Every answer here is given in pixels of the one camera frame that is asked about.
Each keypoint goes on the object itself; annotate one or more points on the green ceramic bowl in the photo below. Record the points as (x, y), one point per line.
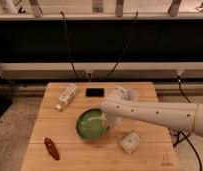
(92, 124)

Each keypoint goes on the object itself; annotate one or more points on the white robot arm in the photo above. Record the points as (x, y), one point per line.
(121, 102)

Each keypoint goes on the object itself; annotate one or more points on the black smartphone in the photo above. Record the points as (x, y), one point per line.
(94, 92)

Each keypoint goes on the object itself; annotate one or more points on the white tube bottle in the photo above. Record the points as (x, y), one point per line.
(66, 97)

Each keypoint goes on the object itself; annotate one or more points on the white square box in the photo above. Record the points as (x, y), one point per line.
(130, 142)

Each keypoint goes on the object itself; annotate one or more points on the red brown chili pepper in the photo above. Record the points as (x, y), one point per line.
(51, 148)

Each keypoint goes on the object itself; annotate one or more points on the black equipment at left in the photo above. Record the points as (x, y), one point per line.
(7, 92)

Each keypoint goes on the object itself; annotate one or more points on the wall socket outlet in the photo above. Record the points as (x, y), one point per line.
(89, 75)

